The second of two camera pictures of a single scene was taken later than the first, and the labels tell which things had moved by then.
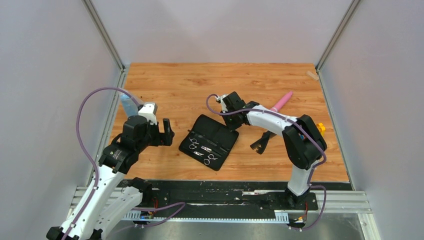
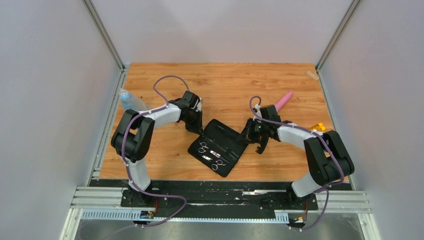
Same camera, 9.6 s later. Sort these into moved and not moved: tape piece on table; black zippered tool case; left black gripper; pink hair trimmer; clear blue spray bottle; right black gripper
Moved: left black gripper; right black gripper; black zippered tool case
Not moved: pink hair trimmer; tape piece on table; clear blue spray bottle
